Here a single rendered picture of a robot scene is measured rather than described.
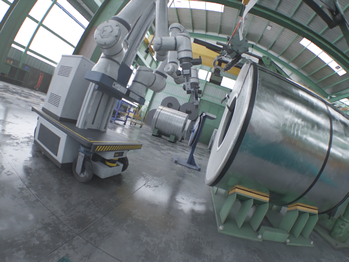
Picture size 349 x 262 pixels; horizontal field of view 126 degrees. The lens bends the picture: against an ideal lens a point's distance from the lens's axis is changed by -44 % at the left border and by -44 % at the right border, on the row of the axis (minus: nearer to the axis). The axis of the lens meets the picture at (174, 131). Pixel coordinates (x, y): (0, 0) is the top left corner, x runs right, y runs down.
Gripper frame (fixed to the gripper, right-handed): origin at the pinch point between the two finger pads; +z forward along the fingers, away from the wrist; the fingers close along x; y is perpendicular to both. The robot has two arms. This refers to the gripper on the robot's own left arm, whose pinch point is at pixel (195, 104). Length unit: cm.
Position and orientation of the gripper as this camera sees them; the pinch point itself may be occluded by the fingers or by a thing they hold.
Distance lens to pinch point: 123.0
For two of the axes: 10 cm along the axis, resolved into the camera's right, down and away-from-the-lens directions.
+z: 0.0, 9.7, -2.5
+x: 3.3, 2.3, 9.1
